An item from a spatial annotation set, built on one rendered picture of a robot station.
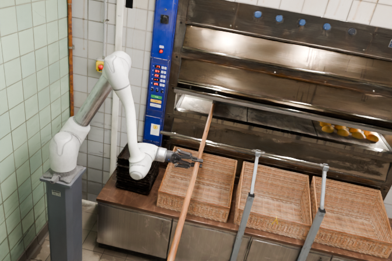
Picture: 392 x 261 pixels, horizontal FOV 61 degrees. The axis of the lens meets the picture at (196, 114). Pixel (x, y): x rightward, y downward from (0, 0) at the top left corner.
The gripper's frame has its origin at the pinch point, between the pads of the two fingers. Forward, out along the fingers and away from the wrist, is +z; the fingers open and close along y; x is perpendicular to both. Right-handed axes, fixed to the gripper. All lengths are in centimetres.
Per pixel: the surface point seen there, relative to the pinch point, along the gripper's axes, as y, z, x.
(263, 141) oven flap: 14, 47, -71
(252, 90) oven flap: -30, 28, -67
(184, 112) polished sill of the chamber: 1, -21, -68
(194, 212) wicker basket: 58, 4, -19
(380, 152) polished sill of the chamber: 1, 137, -70
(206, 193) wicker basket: 60, 10, -47
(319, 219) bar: 30, 88, -9
